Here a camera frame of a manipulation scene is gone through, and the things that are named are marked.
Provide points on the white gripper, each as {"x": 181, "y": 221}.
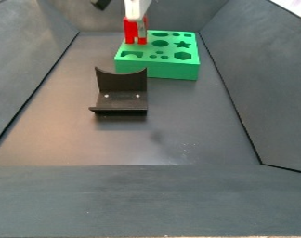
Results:
{"x": 136, "y": 10}

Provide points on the red double-square block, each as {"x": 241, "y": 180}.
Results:
{"x": 130, "y": 32}

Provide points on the green shape-sorter board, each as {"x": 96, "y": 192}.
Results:
{"x": 169, "y": 56}

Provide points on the black curved stand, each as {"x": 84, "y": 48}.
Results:
{"x": 122, "y": 92}

